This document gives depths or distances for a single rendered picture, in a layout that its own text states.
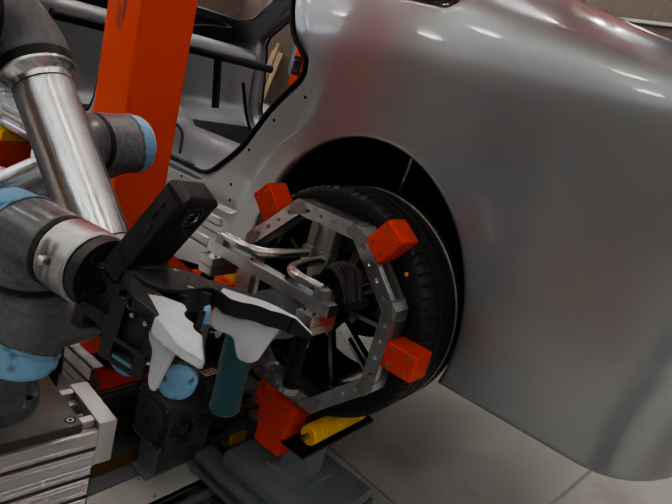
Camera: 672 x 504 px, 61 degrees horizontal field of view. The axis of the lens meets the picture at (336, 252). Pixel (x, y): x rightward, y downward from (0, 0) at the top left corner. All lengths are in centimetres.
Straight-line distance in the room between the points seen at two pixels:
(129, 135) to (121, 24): 53
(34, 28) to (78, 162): 18
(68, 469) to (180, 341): 77
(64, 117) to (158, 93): 86
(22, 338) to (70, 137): 26
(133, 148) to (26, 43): 40
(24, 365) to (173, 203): 28
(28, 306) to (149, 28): 107
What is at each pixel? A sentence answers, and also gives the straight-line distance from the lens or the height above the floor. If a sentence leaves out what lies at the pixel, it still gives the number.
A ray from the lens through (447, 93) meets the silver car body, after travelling 156.
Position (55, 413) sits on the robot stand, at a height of 82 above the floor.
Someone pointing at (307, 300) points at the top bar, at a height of 97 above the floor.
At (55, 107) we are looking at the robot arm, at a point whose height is 132.
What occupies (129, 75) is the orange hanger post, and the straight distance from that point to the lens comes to 160.
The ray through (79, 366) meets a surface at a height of 36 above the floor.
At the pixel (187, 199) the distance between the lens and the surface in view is 48.
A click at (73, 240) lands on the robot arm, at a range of 57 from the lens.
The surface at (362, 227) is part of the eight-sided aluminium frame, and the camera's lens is 142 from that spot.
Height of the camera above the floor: 144
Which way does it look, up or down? 16 degrees down
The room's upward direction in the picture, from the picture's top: 15 degrees clockwise
